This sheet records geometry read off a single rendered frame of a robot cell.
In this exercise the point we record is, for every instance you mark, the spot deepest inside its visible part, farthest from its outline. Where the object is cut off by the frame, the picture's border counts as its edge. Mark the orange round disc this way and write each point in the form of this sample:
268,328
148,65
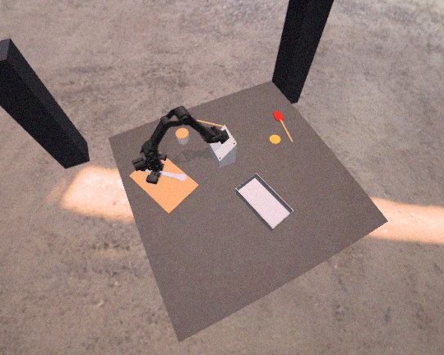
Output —
274,139

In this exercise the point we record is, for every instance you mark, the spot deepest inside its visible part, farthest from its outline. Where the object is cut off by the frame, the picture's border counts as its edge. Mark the wooden board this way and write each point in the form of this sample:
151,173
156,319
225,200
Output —
170,192

